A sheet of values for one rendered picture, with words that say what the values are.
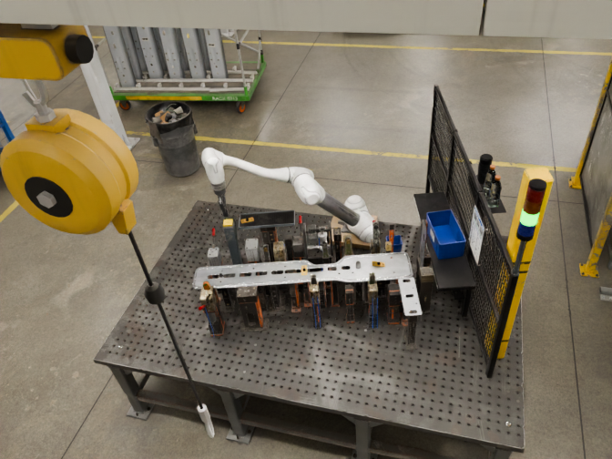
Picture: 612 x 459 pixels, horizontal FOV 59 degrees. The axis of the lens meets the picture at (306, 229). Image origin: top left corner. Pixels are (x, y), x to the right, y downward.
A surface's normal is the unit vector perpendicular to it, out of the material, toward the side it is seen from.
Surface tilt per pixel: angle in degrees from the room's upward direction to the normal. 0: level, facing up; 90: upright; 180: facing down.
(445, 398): 0
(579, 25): 90
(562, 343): 0
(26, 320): 0
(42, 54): 90
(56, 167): 81
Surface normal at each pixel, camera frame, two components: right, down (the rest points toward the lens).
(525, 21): -0.26, 0.66
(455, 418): -0.08, -0.74
